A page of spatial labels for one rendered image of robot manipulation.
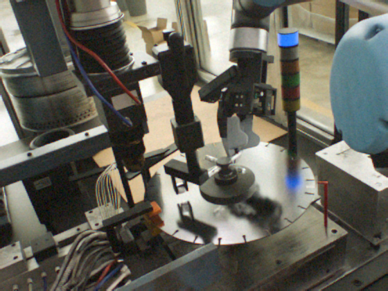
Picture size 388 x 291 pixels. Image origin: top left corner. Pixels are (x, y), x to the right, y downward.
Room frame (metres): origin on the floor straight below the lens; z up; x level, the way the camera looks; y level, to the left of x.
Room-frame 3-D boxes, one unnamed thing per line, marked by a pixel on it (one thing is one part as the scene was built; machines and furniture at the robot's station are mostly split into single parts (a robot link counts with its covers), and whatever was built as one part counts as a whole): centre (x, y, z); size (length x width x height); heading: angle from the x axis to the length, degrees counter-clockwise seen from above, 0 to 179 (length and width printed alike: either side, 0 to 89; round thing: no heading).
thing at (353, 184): (0.73, -0.38, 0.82); 0.18 x 0.18 x 0.15; 22
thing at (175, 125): (0.60, 0.01, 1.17); 0.06 x 0.05 x 0.20; 103
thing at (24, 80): (1.30, 0.41, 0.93); 0.31 x 0.31 x 0.36
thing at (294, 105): (0.89, -0.24, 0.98); 0.05 x 0.04 x 0.03; 22
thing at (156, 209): (0.58, 0.13, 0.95); 0.10 x 0.03 x 0.07; 112
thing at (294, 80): (0.89, -0.24, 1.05); 0.05 x 0.04 x 0.03; 22
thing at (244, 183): (0.65, -0.05, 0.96); 0.11 x 0.11 x 0.03
